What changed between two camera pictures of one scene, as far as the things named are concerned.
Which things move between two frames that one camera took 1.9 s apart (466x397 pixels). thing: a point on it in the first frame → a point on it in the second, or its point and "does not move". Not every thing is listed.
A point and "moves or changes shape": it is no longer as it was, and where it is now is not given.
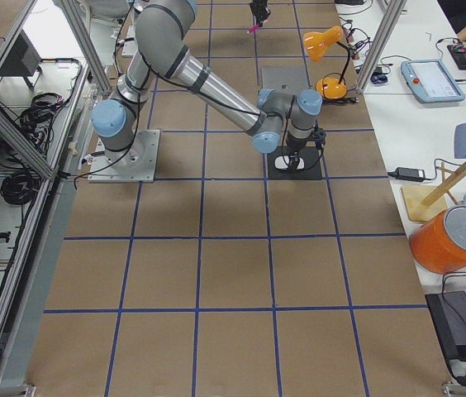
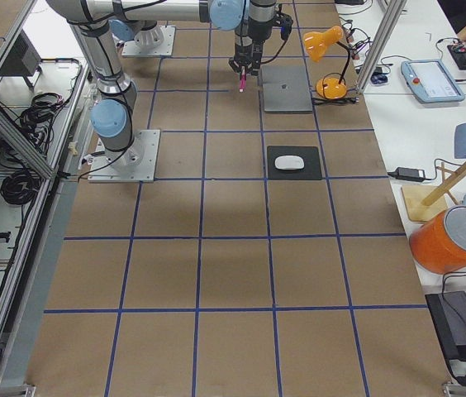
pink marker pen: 253,28 moves or changes shape
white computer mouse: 282,163 does not move
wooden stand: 423,203 does not move
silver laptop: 290,79 does not move
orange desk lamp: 315,44 does not move
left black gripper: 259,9 → 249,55
